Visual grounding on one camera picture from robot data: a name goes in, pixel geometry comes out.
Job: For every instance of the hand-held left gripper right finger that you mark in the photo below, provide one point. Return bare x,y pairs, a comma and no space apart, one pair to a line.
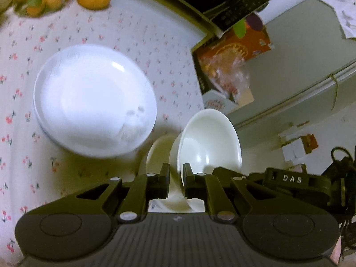
187,180

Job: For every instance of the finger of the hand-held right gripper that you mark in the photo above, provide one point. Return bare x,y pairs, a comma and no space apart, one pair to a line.
228,172

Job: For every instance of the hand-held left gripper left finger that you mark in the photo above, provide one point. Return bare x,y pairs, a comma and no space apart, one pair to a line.
165,180

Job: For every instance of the cream bowl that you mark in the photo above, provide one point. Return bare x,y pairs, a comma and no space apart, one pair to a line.
160,151

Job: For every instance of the white bowl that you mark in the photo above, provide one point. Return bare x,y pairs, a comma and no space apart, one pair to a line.
211,139

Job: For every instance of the white plate with faint flowers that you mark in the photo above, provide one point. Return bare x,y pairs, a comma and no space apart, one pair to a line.
91,97

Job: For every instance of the small white box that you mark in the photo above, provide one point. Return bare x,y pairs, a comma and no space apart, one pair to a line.
217,103

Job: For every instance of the clear plastic bag of oranges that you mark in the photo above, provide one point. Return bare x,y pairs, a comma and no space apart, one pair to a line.
225,75

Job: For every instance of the white refrigerator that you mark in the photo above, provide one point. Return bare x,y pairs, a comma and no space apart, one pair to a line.
292,61

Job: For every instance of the red gift box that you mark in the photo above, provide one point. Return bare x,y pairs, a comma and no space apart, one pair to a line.
250,44

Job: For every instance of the cherry print tablecloth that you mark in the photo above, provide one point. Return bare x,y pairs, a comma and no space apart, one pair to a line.
111,27

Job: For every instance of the black microwave oven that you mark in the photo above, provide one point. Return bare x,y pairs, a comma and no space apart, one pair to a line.
236,2

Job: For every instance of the white paper sheet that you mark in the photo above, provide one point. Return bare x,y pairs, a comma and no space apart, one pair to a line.
342,8

